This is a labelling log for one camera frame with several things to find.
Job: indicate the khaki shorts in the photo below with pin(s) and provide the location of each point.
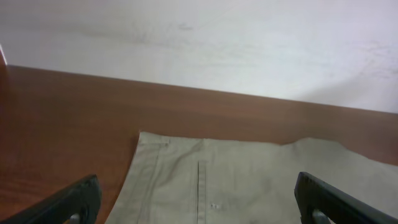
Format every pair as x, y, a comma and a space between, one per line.
186, 180

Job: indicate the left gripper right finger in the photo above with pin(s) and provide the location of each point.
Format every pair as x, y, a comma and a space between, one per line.
320, 202

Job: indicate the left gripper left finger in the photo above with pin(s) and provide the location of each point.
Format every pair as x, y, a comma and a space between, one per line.
82, 198

